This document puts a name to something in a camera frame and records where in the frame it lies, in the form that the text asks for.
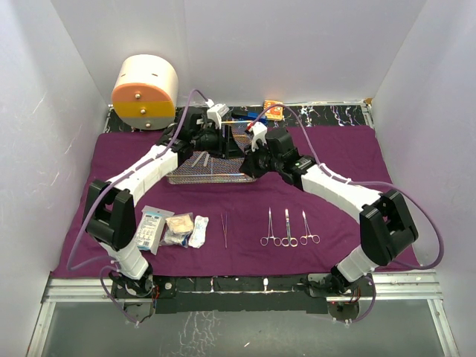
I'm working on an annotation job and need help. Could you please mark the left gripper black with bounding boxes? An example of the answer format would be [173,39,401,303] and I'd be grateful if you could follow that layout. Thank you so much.
[192,125,245,161]

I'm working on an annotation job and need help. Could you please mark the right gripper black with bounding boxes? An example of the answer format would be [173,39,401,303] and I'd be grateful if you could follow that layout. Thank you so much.
[240,140,283,180]

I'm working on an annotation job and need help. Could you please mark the metal scalpel handle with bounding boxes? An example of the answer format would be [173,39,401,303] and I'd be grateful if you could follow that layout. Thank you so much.
[203,152,210,167]
[191,152,205,167]

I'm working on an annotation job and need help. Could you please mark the wire mesh metal tray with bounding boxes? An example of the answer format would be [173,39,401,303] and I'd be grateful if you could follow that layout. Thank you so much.
[167,120,255,184]

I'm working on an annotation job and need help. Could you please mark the thin metal tweezers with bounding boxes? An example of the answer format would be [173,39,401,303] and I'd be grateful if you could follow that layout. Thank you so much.
[220,213,228,249]

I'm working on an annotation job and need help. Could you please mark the metal forceps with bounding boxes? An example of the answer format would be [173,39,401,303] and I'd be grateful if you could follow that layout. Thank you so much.
[299,210,321,245]
[260,208,282,247]

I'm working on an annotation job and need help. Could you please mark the metal surgical scissors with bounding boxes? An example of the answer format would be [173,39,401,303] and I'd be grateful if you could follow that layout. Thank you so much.
[281,208,299,248]

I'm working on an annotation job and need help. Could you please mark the beige bandage roll packet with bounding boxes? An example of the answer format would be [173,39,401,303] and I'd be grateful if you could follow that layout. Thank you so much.
[166,213,194,234]

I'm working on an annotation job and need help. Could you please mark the small blue white packet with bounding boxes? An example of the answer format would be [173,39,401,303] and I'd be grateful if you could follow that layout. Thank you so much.
[159,229,192,248]

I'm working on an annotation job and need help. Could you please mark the round white drawer box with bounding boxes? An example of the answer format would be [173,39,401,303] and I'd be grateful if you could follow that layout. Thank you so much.
[112,54,179,130]

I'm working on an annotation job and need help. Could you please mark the white gauze packet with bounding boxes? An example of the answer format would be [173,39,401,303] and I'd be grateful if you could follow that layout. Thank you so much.
[135,205,174,255]

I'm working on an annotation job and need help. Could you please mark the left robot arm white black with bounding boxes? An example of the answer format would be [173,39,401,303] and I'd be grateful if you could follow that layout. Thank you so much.
[83,104,244,297]

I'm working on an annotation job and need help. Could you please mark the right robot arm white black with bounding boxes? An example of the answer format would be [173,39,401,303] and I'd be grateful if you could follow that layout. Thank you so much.
[239,123,419,295]

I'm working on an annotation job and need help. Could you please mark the blue black stapler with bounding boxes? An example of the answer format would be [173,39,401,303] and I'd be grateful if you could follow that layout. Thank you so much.
[231,110,268,125]

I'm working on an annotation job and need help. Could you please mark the orange small box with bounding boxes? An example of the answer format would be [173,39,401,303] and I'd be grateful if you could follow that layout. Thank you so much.
[263,100,283,121]

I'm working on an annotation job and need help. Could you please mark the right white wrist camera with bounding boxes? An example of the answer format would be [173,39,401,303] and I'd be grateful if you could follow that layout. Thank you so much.
[246,121,267,152]

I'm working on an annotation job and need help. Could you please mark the black base frame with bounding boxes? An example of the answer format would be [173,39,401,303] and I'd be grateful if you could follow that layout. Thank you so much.
[103,273,376,315]

